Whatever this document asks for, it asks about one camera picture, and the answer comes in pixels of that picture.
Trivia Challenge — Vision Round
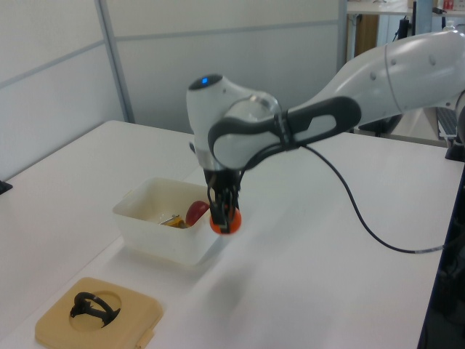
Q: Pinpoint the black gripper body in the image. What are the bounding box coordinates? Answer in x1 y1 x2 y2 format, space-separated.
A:
203 169 243 199

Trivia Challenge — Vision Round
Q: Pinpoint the orange toy fruit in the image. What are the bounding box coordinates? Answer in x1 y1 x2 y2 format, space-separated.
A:
209 207 243 236

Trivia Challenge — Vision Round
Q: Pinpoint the red toy apple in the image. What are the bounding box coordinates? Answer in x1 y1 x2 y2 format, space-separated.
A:
185 200 211 225

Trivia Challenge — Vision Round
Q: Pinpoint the white plastic container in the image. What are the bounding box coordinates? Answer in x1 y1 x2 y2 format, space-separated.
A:
111 177 222 267

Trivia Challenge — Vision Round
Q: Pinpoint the yellow tool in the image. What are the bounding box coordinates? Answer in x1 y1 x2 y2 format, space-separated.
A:
161 217 189 230

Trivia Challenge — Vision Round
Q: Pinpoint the beige plastic box lid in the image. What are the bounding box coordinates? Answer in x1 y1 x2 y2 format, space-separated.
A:
35 276 163 349

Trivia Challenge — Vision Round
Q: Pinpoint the black curved plastic piece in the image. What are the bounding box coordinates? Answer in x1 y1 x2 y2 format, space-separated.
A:
69 292 121 328

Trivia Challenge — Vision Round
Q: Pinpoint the wooden panel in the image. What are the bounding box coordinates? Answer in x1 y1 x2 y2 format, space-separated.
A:
355 14 379 58

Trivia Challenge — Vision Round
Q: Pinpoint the grey laptop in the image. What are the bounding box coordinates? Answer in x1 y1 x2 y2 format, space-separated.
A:
435 107 459 140

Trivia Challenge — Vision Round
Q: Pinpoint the white background desk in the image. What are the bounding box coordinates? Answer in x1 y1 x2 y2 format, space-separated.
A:
347 0 465 17

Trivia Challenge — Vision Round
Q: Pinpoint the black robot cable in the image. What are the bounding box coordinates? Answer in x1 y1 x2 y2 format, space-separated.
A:
297 143 447 254

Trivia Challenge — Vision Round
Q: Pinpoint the grey partition post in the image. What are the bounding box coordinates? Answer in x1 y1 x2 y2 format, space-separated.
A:
337 0 355 72

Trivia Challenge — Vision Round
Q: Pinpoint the black equipment frame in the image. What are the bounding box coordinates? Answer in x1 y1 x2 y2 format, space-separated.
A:
416 170 465 349

